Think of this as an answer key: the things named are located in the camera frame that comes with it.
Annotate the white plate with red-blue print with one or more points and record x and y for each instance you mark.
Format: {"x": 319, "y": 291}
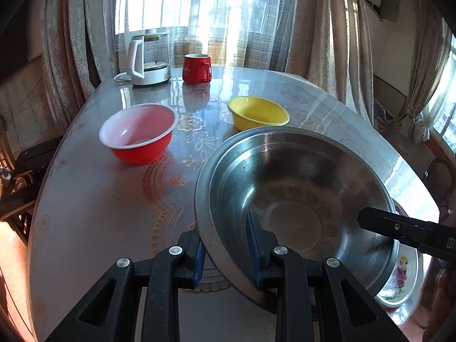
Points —
{"x": 406, "y": 311}

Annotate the white plate with rose print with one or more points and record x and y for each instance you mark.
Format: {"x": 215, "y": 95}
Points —
{"x": 400, "y": 274}

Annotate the tied beige curtain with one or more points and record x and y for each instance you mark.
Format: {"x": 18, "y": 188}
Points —
{"x": 420, "y": 60}

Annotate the large barred window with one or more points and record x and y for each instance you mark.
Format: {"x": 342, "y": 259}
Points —
{"x": 178, "y": 0}

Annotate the person's right hand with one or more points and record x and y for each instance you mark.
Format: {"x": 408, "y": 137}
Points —
{"x": 447, "y": 310}

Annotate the stainless steel bowl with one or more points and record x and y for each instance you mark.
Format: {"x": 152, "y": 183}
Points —
{"x": 285, "y": 178}

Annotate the round-back wooden chair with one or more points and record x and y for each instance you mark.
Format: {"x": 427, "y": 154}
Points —
{"x": 438, "y": 178}

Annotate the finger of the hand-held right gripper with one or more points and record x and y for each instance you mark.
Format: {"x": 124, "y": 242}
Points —
{"x": 388, "y": 222}

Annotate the white electric kettle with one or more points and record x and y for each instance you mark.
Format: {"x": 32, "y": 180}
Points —
{"x": 149, "y": 64}

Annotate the red bowl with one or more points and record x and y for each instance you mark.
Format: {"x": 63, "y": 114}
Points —
{"x": 139, "y": 139}

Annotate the yellow bowl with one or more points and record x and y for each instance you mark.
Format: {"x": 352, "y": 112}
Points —
{"x": 256, "y": 112}

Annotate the side window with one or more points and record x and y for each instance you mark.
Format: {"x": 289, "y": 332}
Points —
{"x": 445, "y": 96}

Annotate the printed cushion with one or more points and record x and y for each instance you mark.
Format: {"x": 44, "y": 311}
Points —
{"x": 381, "y": 115}

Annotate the dark wooden chair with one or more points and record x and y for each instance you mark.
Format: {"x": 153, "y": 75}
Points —
{"x": 32, "y": 171}

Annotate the red mug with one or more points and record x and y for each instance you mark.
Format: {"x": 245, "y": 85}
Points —
{"x": 194, "y": 69}

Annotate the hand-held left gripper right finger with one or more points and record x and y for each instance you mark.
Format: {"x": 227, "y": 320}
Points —
{"x": 253, "y": 247}

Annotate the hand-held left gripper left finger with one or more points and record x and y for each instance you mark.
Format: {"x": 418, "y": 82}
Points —
{"x": 197, "y": 262}

